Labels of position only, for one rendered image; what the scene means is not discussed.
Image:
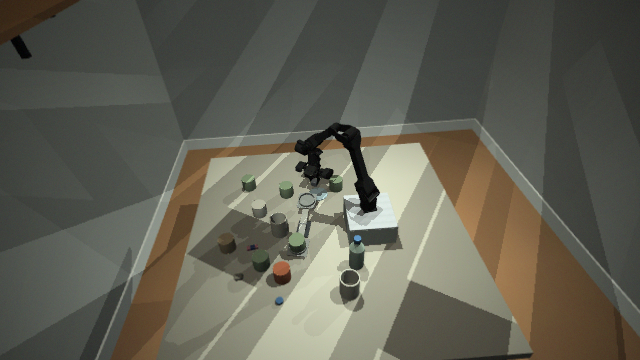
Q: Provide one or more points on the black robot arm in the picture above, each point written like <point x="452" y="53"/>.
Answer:
<point x="351" y="140"/>

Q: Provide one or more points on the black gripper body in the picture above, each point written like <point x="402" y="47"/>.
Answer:
<point x="325" y="173"/>

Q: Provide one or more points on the tan cylinder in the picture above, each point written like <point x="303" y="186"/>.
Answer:
<point x="227" y="243"/>

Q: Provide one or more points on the orange-brown cylinder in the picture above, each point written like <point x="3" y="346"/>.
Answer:
<point x="282" y="273"/>

